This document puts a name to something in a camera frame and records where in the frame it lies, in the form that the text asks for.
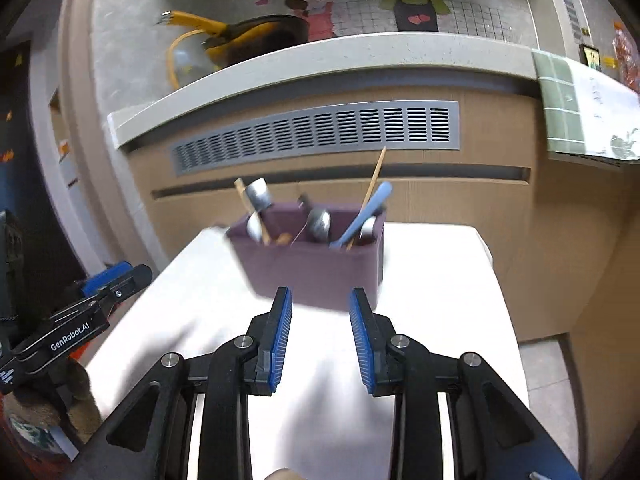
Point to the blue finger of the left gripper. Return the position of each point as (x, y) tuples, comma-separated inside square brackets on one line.
[(91, 285)]

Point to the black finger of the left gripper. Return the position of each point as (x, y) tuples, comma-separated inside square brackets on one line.
[(114, 293)]

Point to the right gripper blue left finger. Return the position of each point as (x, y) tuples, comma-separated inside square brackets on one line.
[(263, 371)]

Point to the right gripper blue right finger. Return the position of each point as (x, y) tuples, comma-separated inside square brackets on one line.
[(372, 332)]

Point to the wooden chopstick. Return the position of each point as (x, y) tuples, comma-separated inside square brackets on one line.
[(254, 227)]

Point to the long wooden spoon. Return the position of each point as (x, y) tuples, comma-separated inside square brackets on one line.
[(371, 186)]

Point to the small steel shovel spoon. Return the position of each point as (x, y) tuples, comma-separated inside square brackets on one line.
[(260, 198)]

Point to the blue plastic ladle spoon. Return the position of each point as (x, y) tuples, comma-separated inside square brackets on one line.
[(376, 201)]

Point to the small wooden spoon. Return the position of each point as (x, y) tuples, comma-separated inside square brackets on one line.
[(284, 239)]

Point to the black smiley handle spoon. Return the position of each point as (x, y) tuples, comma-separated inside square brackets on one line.
[(367, 229)]

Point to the gloved left hand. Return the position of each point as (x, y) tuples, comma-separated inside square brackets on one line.
[(64, 400)]

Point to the white tablecloth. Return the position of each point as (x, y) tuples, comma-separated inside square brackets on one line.
[(439, 288)]

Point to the purple plastic utensil holder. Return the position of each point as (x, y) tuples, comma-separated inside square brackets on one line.
[(317, 275)]

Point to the yellow rimmed glass lid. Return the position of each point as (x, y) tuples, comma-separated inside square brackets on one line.
[(187, 60)]

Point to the white shelf cabinet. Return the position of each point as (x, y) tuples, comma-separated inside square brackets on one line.
[(58, 171)]

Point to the green white hanging towel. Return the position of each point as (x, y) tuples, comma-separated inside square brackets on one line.
[(587, 113)]

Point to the orange snack bag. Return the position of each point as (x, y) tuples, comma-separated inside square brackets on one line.
[(627, 56)]

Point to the black wok yellow handle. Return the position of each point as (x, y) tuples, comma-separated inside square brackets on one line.
[(229, 44)]

